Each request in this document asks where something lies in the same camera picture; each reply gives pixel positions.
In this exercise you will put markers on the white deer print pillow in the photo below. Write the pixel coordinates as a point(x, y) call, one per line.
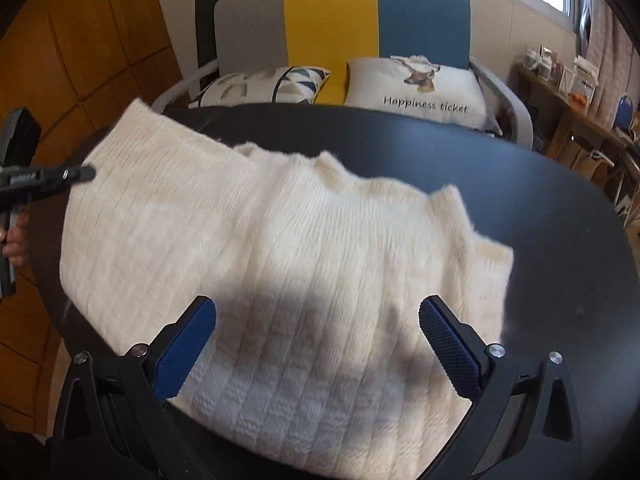
point(415, 95)

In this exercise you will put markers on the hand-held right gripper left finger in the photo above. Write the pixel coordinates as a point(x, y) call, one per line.
point(185, 350)

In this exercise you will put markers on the pink patterned curtain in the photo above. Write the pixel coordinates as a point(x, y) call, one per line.
point(610, 45)

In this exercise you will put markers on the blue folding chair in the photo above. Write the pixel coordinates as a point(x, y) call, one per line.
point(623, 112)

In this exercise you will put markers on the grey yellow blue sofa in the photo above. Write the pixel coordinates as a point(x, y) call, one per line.
point(330, 15)

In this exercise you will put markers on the brown paper bag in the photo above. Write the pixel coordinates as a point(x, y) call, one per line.
point(592, 160)

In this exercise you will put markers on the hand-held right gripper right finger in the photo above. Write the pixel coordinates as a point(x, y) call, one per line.
point(450, 350)

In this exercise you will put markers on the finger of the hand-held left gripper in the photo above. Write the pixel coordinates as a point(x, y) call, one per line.
point(67, 175)

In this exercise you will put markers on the white metal stool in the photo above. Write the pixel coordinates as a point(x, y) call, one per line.
point(627, 180)

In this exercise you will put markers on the wooden desk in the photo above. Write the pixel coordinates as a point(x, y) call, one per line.
point(560, 110)

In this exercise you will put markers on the oranges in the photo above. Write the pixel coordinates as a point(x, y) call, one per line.
point(580, 98)

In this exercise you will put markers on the person's left hand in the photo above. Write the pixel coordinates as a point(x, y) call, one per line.
point(16, 240)

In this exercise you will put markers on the white knit sweater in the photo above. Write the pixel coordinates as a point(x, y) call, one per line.
point(300, 270)

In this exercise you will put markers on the triangle patterned pillow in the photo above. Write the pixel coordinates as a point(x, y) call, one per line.
point(250, 87)

